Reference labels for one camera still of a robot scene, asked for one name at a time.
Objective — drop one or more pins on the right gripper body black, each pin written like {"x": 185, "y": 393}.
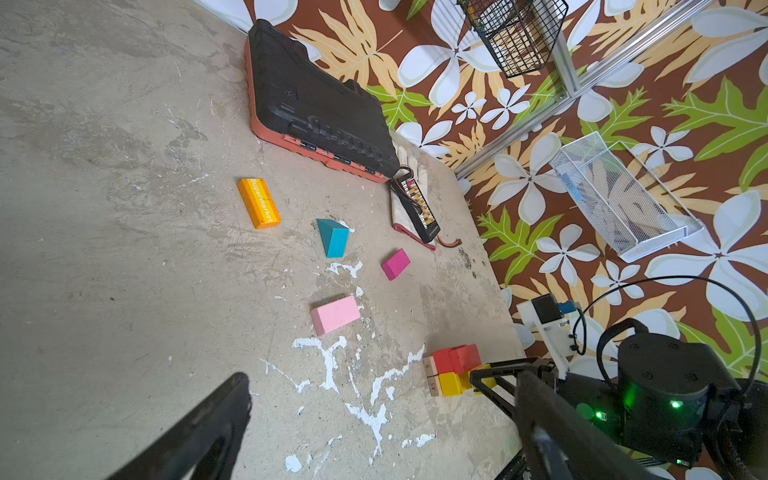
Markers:
{"x": 670, "y": 397}

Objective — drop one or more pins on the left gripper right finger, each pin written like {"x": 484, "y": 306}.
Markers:
{"x": 558, "y": 443}

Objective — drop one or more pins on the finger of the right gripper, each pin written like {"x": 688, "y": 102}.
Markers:
{"x": 503, "y": 396}

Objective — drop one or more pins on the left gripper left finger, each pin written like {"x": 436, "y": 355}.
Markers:
{"x": 204, "y": 444}

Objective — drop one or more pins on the yellow rectangular block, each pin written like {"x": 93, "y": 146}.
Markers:
{"x": 476, "y": 379}

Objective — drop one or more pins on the red rectangular block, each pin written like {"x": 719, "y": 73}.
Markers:
{"x": 459, "y": 360}

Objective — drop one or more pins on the magenta block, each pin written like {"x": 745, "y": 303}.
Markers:
{"x": 396, "y": 264}

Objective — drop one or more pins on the pink block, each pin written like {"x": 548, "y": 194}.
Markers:
{"x": 334, "y": 315}

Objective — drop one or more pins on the yellow arch block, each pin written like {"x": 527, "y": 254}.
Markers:
{"x": 453, "y": 384}

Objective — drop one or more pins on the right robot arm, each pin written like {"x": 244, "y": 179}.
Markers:
{"x": 738, "y": 451}

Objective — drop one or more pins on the teal block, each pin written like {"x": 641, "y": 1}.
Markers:
{"x": 334, "y": 237}

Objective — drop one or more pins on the orange cylinder block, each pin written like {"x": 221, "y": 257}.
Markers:
{"x": 259, "y": 203}

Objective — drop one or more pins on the black battery holder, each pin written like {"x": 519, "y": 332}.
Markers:
{"x": 411, "y": 213}

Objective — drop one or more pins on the beige work glove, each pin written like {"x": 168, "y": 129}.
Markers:
{"x": 405, "y": 158}

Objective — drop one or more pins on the black tool case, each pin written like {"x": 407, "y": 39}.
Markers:
{"x": 296, "y": 105}

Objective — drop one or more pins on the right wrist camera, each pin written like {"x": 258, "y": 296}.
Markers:
{"x": 553, "y": 321}

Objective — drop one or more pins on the white wire basket right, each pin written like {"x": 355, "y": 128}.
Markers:
{"x": 625, "y": 201}

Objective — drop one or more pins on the black wire basket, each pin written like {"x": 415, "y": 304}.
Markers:
{"x": 520, "y": 35}

